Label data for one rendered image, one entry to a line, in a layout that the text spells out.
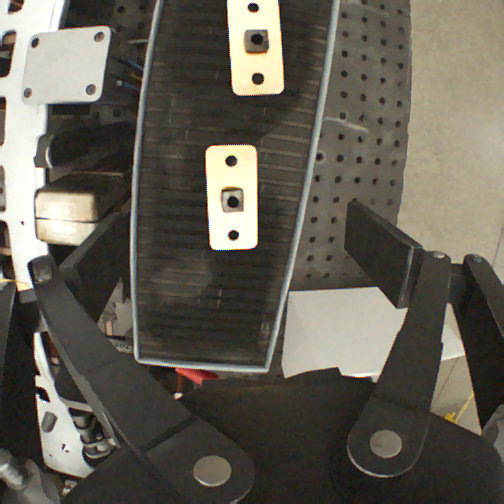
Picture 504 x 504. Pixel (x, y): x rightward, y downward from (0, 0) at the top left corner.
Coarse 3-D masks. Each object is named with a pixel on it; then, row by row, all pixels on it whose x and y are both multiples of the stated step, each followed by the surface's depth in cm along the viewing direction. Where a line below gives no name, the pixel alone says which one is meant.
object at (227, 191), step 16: (208, 160) 24; (224, 160) 24; (240, 160) 24; (208, 176) 24; (224, 176) 24; (240, 176) 25; (256, 176) 25; (208, 192) 25; (224, 192) 24; (240, 192) 24; (256, 192) 25; (224, 208) 25; (240, 208) 25; (256, 208) 26; (224, 224) 26; (240, 224) 26; (256, 224) 26; (224, 240) 27; (240, 240) 27; (256, 240) 27
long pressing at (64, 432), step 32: (0, 0) 25; (32, 0) 27; (64, 0) 28; (0, 32) 28; (32, 32) 29; (0, 96) 32; (32, 128) 35; (0, 160) 35; (32, 160) 36; (32, 192) 38; (32, 224) 40; (32, 256) 42; (64, 416) 56
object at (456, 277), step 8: (456, 264) 12; (456, 272) 11; (464, 272) 11; (416, 280) 13; (456, 280) 11; (464, 280) 11; (456, 288) 11; (464, 288) 11; (448, 296) 12; (456, 296) 12; (464, 296) 11; (464, 304) 12
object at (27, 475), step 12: (0, 456) 4; (12, 456) 4; (0, 468) 3; (12, 468) 4; (24, 468) 4; (36, 468) 4; (12, 480) 4; (24, 480) 4; (36, 480) 4; (48, 480) 5; (12, 492) 4; (24, 492) 4; (36, 492) 4; (48, 492) 4
